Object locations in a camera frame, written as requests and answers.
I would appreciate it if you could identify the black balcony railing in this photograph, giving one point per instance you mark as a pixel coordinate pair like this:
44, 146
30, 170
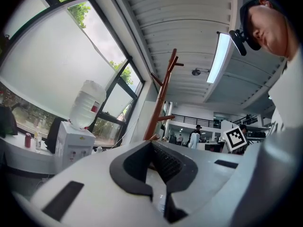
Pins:
194, 120

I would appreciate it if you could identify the black bag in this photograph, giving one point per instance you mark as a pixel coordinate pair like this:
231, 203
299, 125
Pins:
53, 136

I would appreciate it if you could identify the dark green bag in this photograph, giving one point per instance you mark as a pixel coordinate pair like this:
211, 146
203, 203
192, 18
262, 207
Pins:
7, 124

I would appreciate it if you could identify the red can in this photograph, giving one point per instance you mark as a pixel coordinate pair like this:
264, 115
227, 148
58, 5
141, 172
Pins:
28, 141

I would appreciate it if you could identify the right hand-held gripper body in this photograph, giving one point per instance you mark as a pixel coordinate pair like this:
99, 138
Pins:
235, 138

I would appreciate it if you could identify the narrow white roller blind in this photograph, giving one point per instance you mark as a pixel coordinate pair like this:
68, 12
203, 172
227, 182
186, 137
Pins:
26, 13
117, 100

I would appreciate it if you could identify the long ceiling lamp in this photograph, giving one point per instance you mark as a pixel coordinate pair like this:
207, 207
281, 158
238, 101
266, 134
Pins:
219, 55

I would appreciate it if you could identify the white desk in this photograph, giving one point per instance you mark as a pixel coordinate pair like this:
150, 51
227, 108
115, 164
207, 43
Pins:
14, 155

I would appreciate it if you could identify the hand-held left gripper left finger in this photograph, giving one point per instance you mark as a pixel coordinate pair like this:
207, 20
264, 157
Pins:
99, 197

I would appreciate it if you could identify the person's black cap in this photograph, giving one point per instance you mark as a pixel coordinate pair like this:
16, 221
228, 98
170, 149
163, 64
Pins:
246, 20

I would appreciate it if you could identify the black head-mounted camera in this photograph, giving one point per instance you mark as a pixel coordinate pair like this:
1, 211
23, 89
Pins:
239, 42

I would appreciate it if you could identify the person's head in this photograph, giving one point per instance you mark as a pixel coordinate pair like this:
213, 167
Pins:
272, 27

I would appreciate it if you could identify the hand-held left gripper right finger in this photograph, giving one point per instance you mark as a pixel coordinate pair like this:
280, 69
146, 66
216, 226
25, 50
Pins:
203, 181

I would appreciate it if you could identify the wooden coat stand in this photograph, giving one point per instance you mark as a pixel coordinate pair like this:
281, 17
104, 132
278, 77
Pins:
159, 103

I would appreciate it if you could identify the round ceiling fixture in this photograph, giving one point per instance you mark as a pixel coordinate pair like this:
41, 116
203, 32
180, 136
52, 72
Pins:
196, 72

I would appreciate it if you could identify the person's white printed shirt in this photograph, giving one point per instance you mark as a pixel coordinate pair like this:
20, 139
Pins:
291, 91

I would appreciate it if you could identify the wide white roller blind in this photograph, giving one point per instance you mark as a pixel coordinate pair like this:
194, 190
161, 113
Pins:
52, 63

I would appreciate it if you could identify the small clear plastic bottle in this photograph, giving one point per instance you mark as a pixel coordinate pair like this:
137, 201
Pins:
38, 141

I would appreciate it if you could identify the white water dispenser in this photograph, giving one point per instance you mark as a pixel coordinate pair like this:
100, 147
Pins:
73, 145

